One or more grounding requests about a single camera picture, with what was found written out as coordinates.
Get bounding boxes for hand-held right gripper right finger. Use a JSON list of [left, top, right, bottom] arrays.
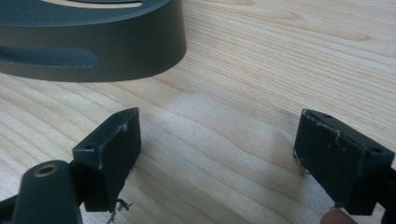
[[293, 108, 396, 217]]

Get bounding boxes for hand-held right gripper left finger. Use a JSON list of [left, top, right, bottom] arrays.
[[71, 106, 142, 214]]

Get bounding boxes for dark grey round holder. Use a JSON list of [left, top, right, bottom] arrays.
[[0, 0, 188, 83]]

